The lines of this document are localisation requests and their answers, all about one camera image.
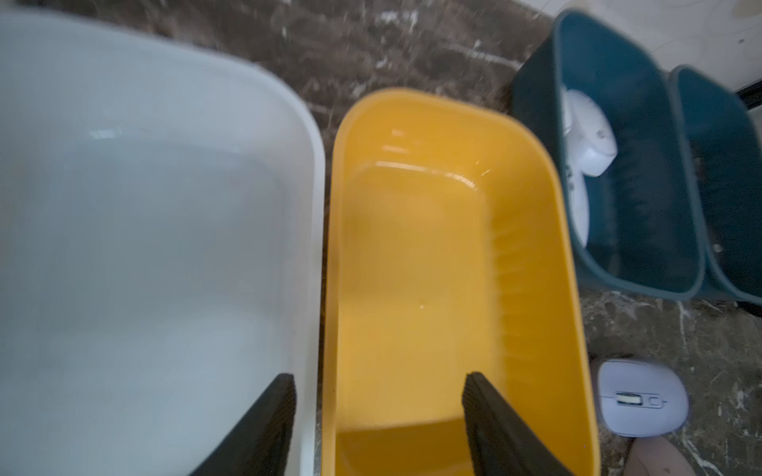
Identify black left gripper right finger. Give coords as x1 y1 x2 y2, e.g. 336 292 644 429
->
462 372 571 475

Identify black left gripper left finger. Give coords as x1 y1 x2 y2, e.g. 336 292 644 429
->
192 373 297 476

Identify pink mouse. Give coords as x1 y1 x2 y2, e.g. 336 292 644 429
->
622 436 697 476

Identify yellow storage box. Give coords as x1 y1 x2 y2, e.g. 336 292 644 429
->
321 88 600 475

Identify white storage box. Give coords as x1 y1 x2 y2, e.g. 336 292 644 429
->
1 7 325 475

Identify white mouse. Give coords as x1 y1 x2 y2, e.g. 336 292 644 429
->
567 164 591 247
562 88 618 178

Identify left teal storage box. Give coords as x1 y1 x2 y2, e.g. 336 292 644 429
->
510 9 706 301

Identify teal storage box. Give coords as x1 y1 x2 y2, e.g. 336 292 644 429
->
510 9 706 301
669 65 761 305

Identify right teal storage box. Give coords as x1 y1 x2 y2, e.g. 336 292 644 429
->
669 65 761 305

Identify purple mouse upper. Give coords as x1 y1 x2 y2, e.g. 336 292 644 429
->
591 357 690 438

